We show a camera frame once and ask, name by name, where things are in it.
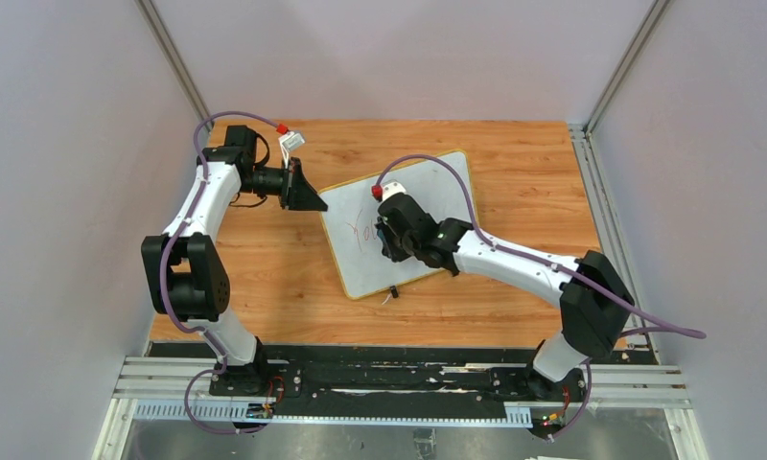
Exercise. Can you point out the aluminium frame rails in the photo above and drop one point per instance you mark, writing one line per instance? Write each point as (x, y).
(647, 414)

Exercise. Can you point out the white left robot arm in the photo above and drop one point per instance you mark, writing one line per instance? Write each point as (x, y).
(186, 277)

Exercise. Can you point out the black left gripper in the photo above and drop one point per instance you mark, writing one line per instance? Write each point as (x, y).
(293, 184)

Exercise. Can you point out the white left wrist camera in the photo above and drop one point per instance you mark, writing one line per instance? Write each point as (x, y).
(290, 141)

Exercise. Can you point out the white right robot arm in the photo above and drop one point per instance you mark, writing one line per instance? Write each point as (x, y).
(587, 291)

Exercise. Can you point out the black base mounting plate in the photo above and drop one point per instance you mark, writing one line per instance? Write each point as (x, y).
(388, 384)

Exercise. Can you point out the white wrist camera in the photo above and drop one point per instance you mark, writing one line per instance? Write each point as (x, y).
(290, 141)
(391, 189)

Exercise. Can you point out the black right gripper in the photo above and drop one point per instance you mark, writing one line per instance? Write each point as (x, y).
(384, 239)

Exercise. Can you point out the yellow-framed whiteboard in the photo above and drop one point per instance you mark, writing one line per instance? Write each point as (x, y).
(442, 187)

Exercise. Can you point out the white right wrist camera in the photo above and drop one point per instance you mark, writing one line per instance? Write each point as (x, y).
(391, 189)

